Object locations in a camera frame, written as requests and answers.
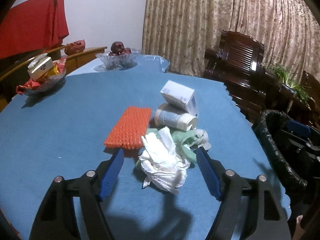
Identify orange spiky scrub pad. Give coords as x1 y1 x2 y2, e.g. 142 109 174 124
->
104 106 152 150

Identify mint green rubber glove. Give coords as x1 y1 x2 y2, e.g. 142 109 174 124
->
136 128 211 169

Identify white tissue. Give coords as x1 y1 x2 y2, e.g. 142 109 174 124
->
139 127 190 194

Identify white carton box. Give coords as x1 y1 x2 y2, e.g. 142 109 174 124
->
161 80 199 116

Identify white grey paper cup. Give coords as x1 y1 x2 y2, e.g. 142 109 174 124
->
154 103 198 132

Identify black lined trash bin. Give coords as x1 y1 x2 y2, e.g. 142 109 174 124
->
252 110 319 189

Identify dark wooden armchair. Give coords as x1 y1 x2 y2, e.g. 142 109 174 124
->
203 30 266 122
301 71 320 106

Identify green potted plant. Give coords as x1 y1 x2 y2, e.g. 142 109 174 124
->
267 63 311 108

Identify dark wooden side table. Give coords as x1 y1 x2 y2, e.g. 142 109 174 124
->
261 69 312 124

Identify blue felt table mat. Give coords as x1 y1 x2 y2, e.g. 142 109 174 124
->
1 70 290 239

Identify glass snack dish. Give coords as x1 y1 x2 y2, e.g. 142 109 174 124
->
16 57 66 96

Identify glass fruit bowl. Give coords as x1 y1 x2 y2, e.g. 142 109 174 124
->
96 49 141 71

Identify patterned beige curtain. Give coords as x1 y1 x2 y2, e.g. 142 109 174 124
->
142 0 319 79

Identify red packet on sideboard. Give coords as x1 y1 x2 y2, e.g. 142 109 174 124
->
65 40 86 56

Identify light blue tablecloth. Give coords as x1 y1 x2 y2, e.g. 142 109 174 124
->
67 54 170 76

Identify dark red apples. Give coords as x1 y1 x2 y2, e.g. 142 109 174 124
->
109 41 132 56

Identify red cloth cover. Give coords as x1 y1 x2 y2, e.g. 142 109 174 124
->
1 0 69 59

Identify wooden chair back rail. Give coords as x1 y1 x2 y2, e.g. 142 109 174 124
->
0 45 67 81

